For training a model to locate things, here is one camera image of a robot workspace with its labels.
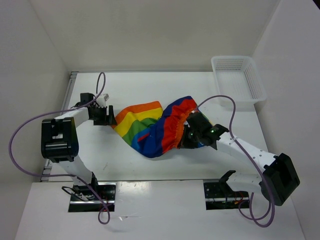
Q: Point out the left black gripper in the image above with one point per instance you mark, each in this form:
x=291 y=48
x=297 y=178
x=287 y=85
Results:
x=107 y=119

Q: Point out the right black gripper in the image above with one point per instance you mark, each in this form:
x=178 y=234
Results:
x=184 y=142

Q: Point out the rainbow striped shorts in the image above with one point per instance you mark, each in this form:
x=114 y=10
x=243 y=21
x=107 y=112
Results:
x=151 y=130

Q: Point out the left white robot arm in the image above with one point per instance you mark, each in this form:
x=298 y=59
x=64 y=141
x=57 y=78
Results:
x=60 y=145

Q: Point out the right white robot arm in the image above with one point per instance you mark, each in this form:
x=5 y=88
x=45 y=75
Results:
x=276 y=177

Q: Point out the white plastic basket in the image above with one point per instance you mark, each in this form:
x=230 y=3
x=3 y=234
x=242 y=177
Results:
x=237 y=76

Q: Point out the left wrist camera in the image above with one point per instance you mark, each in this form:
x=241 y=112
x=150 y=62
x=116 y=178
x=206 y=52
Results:
x=101 y=101

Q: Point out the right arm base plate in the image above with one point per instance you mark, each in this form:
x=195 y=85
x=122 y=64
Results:
x=217 y=199

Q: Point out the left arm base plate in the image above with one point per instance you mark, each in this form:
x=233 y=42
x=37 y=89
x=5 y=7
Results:
x=88 y=202

